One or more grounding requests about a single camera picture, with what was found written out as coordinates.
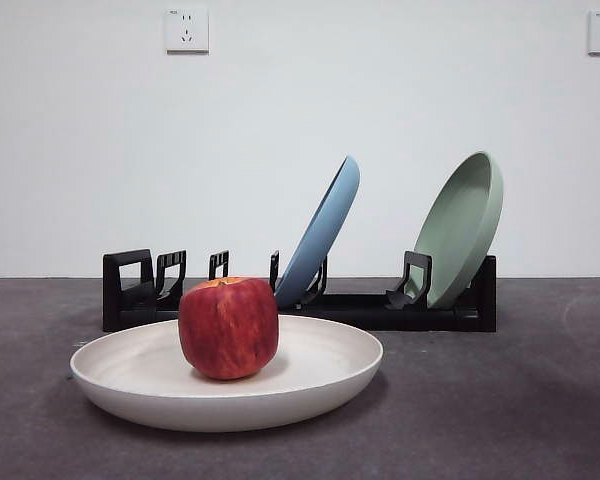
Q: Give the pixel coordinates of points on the blue round plate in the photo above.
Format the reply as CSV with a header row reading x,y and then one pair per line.
x,y
320,235

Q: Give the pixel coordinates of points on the green round plate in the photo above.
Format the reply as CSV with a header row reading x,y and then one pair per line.
x,y
455,225

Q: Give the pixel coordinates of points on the black plate rack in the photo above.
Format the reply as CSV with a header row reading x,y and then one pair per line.
x,y
380,311

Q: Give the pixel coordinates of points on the pale yellow round plate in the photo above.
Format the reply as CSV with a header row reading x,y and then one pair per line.
x,y
230,405

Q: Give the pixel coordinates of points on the red apple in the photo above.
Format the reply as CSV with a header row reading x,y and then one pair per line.
x,y
230,330

